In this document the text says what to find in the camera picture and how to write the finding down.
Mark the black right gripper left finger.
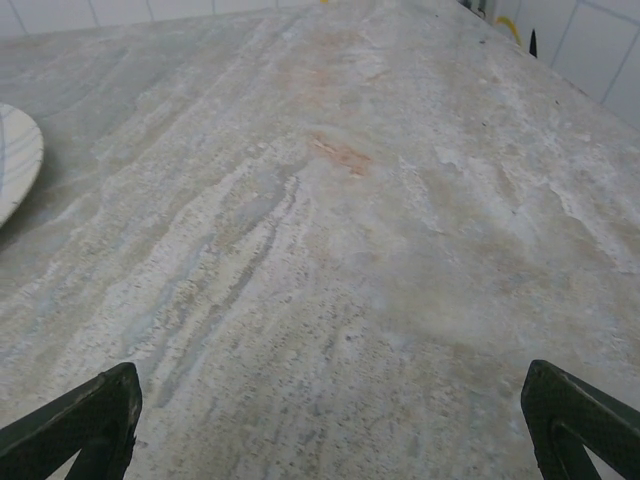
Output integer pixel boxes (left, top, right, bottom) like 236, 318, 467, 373
0, 362, 144, 480

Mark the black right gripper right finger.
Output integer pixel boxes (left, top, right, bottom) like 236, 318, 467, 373
520, 359, 640, 480

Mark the white checked round plate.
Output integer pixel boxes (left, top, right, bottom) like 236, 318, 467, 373
0, 102, 45, 229

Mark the dolphin yellow ring wall sticker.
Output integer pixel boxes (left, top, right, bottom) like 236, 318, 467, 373
493, 14, 540, 57

